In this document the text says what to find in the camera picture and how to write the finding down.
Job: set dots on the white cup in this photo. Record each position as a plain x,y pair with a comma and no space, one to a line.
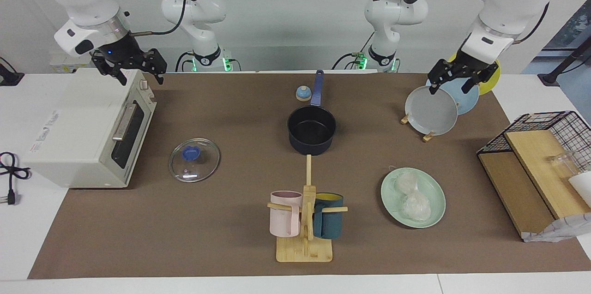
582,188

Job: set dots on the brown table mat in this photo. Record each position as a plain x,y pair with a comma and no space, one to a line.
198,220

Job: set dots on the clear glass cup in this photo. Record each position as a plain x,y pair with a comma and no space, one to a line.
563,164

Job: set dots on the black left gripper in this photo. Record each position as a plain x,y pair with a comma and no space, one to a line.
464,65

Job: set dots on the grey patterned cloth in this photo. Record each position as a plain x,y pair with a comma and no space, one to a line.
561,229

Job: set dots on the light blue plate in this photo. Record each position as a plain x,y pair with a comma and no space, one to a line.
466,100

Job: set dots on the dark teal mug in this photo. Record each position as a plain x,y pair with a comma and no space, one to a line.
328,222

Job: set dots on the black clamp mount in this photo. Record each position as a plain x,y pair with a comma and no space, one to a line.
9,79

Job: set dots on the dark blue saucepan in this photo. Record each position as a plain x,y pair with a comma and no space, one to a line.
311,146

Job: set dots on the white power strip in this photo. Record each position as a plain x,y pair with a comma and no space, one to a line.
60,62

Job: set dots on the white toaster oven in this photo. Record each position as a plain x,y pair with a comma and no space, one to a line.
78,123

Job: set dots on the yellow plate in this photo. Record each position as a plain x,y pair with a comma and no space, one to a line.
490,85

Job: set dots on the mint green plate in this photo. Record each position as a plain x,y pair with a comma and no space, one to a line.
436,192

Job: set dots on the wooden mug tree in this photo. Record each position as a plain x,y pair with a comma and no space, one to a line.
304,250

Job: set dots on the grey plate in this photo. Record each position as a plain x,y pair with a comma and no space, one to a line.
431,111

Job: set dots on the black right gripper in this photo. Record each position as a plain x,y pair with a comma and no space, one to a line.
122,54

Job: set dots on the wooden plate rack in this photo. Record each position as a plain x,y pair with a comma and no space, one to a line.
428,136

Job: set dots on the dark brown wooden board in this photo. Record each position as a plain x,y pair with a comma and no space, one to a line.
512,192

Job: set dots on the pink mug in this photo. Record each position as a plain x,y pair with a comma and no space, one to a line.
284,220

